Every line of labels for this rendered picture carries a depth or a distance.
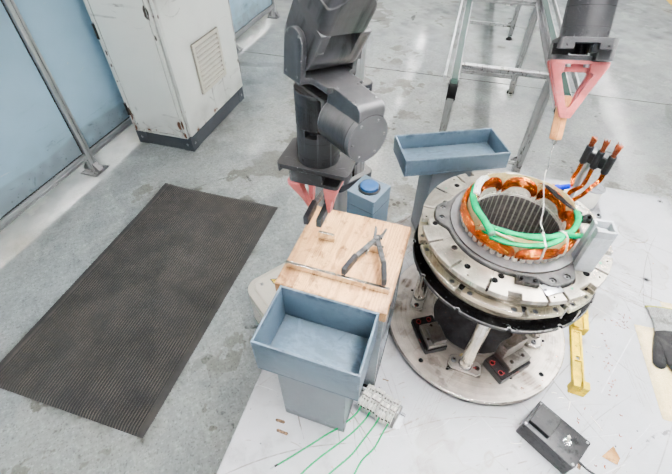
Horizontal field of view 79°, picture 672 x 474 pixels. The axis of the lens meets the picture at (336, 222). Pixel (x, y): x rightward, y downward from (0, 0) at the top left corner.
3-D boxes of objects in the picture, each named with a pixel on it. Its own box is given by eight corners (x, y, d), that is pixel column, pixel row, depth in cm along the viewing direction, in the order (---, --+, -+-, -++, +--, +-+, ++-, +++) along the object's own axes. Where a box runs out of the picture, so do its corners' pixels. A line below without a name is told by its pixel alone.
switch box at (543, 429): (563, 475, 72) (576, 467, 68) (514, 431, 77) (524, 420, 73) (580, 451, 75) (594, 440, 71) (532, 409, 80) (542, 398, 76)
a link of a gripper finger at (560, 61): (586, 116, 59) (604, 46, 55) (595, 122, 53) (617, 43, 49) (535, 112, 61) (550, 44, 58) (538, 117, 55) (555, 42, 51)
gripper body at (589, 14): (599, 56, 57) (615, -4, 54) (616, 54, 48) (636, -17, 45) (548, 54, 59) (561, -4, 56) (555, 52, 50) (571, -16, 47)
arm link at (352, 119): (347, 15, 47) (284, 21, 43) (417, 48, 41) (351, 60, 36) (337, 110, 55) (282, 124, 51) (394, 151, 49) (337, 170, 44)
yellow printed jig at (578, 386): (586, 399, 81) (593, 391, 79) (567, 392, 82) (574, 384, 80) (584, 311, 96) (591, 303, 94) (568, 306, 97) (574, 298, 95)
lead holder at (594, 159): (608, 176, 67) (618, 159, 64) (581, 172, 67) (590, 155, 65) (603, 162, 69) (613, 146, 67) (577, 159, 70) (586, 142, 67)
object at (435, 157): (466, 211, 121) (492, 127, 100) (480, 237, 113) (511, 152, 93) (384, 219, 118) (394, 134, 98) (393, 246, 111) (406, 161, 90)
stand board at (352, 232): (385, 323, 64) (386, 314, 62) (275, 291, 68) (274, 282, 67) (409, 235, 78) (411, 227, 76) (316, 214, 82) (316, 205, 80)
